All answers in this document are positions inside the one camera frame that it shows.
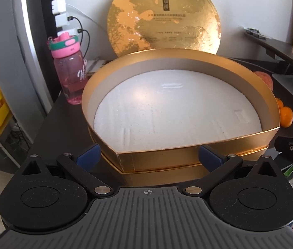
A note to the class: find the black power strip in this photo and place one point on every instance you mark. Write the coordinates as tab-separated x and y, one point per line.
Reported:
46	10

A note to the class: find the orange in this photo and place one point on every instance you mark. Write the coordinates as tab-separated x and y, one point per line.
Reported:
279	103
286	116

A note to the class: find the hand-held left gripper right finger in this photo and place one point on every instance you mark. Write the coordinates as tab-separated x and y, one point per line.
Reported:
210	158

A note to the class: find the small clear plastic packet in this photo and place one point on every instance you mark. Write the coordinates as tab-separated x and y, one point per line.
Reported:
254	32

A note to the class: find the round gold gift box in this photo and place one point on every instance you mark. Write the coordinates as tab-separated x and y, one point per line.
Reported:
162	159

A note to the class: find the black raised desk shelf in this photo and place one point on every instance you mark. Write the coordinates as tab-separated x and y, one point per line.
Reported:
278	48

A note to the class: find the spiral notebook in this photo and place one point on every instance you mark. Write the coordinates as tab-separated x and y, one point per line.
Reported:
95	66

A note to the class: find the black desktop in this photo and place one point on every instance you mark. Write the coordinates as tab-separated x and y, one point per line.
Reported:
58	134

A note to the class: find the red apple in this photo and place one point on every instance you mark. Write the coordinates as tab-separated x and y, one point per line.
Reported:
265	81

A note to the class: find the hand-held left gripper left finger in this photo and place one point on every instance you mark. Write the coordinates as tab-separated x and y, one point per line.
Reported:
89	154

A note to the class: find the grey computer monitor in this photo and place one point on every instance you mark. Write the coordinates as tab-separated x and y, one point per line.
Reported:
6	44

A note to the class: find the round gold box lid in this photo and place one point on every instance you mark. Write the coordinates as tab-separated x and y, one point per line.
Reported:
162	26

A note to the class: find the pink water bottle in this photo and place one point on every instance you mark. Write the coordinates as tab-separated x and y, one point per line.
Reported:
68	83

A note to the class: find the white charger plug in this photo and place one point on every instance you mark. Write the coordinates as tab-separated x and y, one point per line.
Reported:
63	20
67	32
58	6

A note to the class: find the green white packet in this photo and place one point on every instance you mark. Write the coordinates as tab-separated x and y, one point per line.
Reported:
290	171

